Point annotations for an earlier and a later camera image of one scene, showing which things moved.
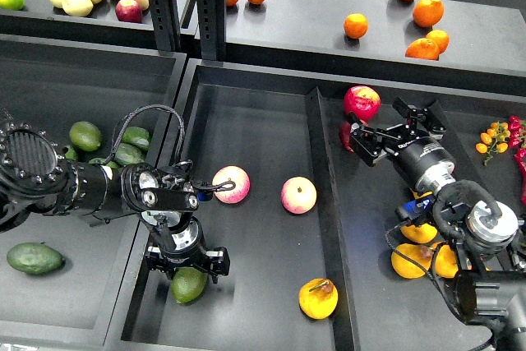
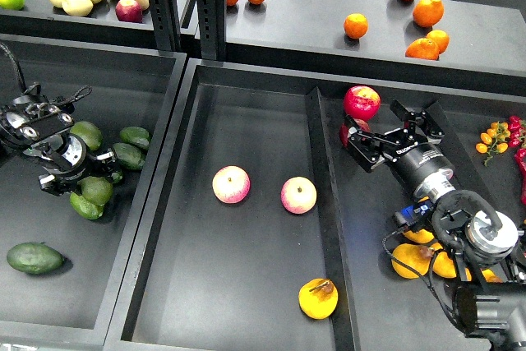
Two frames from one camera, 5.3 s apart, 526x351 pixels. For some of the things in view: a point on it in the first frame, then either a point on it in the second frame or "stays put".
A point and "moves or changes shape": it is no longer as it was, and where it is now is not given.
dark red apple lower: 344,133 stays put
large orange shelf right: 428,11 stays put
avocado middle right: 126,154 stays put
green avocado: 187,284 moves or changes shape
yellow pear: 318,297 stays put
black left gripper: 191,249 to 69,162
